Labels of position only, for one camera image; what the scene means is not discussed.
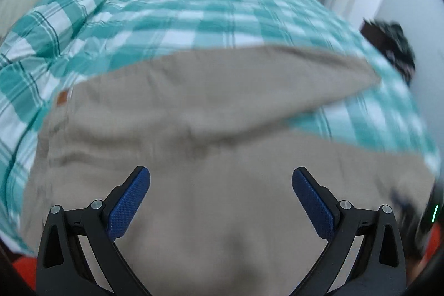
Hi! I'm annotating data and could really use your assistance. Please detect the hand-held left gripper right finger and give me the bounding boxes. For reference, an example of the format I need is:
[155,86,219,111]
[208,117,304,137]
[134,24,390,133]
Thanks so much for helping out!
[291,167,406,296]

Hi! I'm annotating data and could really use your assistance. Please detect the beige pants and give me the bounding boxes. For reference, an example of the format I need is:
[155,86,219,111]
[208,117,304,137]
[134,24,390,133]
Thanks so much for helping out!
[21,44,436,296]

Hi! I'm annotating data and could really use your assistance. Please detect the green white plaid bedsheet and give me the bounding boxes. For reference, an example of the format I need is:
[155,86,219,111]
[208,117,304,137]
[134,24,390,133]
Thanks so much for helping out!
[0,0,441,255]

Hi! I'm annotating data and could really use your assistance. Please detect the orange object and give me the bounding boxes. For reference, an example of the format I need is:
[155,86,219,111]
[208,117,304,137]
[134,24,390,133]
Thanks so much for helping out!
[423,228,444,264]
[10,254,39,291]

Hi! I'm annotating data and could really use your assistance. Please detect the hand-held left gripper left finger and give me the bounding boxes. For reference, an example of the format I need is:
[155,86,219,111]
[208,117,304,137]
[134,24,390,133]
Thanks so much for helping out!
[36,166,153,296]

